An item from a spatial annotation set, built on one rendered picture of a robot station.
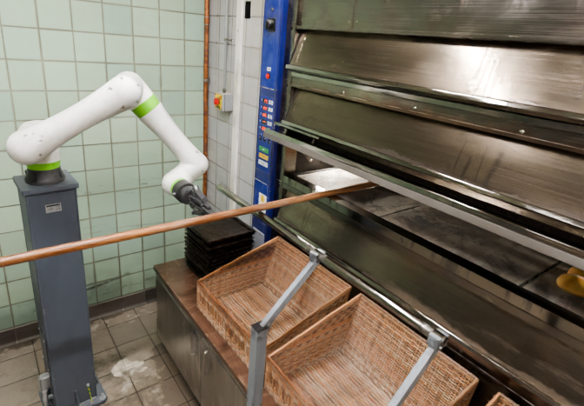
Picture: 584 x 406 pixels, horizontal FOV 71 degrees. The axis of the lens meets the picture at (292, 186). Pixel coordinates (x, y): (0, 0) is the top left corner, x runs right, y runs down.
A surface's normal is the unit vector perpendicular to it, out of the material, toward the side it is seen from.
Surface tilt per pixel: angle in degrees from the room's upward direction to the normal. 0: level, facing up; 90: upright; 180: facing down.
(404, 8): 90
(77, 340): 90
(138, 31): 90
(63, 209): 90
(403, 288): 70
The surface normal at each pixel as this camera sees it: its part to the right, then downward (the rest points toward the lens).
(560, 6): -0.79, 0.14
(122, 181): 0.60, 0.32
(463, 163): -0.72, -0.18
